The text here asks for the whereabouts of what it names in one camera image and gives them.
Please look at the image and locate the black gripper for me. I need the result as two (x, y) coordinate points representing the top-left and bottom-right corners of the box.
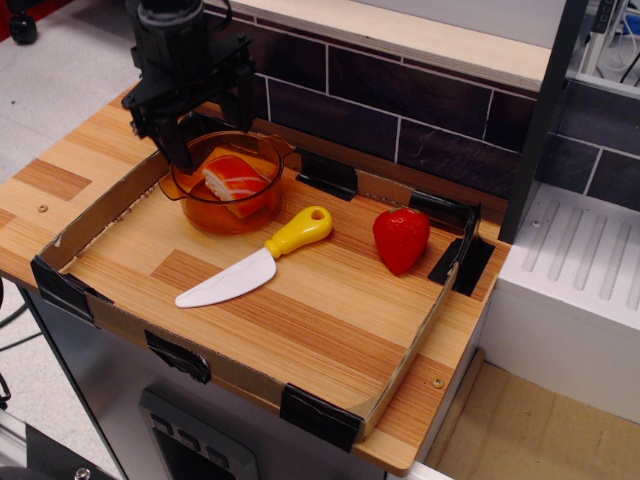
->
(132, 14), (255, 171)

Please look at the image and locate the salmon sushi toy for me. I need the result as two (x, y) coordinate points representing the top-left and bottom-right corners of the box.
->
(202, 154), (269, 219)

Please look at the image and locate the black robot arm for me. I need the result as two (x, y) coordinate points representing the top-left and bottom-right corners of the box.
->
(122, 1), (255, 174)

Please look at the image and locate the orange transparent plastic pot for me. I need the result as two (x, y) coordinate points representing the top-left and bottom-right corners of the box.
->
(159, 131), (294, 235)

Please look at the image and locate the cardboard fence with black tape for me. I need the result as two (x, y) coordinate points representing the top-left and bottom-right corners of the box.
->
(30, 110), (497, 454)

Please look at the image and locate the light wooden shelf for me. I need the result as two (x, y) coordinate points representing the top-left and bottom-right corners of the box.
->
(231, 0), (551, 92)

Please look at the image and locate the black caster wheel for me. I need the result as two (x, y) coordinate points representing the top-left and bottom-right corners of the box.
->
(9, 11), (38, 45)

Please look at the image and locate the red toy strawberry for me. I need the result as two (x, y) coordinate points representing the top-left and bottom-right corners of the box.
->
(372, 207), (430, 275)

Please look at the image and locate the grey oven control panel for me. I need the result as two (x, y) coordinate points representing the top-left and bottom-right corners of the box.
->
(139, 390), (260, 479)

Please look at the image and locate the white ridged sink drainboard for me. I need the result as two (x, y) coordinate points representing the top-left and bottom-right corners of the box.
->
(480, 184), (639, 422)

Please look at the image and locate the dark grey left post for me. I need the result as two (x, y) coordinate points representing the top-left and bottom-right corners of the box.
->
(122, 1), (171, 123)

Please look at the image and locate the dark grey post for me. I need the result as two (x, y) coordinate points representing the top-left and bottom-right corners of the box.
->
(122, 1), (171, 123)
(499, 1), (588, 244)

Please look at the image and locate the yellow handled white toy knife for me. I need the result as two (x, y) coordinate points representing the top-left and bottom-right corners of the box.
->
(175, 206), (333, 309)

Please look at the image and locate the dark grey right post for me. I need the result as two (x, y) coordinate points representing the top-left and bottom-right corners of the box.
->
(499, 1), (588, 244)

